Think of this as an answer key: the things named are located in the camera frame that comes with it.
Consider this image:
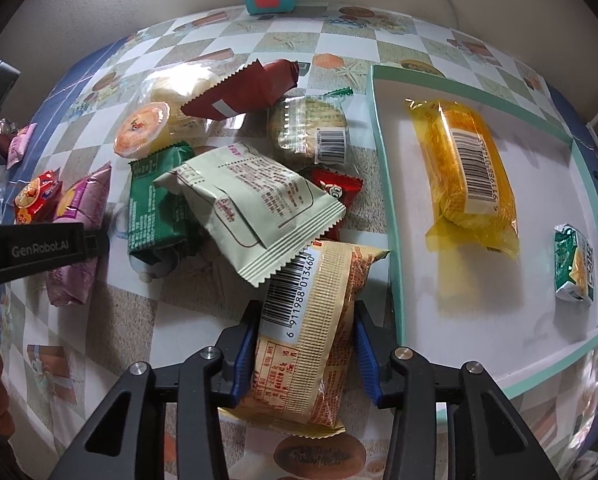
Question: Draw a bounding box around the red orange snack packet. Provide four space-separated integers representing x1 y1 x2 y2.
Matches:
14 170 62 224

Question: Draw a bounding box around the pink swiss roll packet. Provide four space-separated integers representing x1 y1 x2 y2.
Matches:
46 162 111 307

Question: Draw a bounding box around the dark green snack packet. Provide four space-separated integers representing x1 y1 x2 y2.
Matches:
128 142 203 282

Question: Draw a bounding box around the beige orange bread packet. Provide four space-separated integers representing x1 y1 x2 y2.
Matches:
229 240 388 439

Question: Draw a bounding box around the green white corn packet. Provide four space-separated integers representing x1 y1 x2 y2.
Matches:
554 223 594 307

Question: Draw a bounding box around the cream white snack packet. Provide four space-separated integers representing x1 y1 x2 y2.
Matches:
155 142 320 287

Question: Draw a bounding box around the yellow cake snack packet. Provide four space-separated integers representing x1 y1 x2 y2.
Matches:
404 99 520 259

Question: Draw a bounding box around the small red candy packet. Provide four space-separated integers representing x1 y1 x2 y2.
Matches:
303 167 363 242

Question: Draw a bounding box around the round cracker clear packet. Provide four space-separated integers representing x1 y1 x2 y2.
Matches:
267 87 353 171

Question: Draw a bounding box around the blue cloth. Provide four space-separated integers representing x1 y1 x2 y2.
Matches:
0 41 130 361

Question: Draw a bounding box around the small pink candy packet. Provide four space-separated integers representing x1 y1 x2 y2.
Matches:
6 122 36 169

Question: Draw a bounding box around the silver crumpled wrapper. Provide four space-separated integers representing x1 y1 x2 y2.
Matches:
0 118 18 136

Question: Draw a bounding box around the mint green shallow box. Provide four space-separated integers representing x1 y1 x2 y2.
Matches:
367 65 598 396

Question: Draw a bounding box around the orange jelly cup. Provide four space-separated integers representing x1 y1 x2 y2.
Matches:
113 102 172 159

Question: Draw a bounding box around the clear bagged pale bread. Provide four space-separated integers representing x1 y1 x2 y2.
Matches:
135 62 221 139

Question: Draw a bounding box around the checkered picture tablecloth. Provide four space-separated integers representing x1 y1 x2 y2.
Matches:
0 6 598 479

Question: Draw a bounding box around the dark red biscuit packet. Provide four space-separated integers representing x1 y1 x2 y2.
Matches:
181 58 299 120

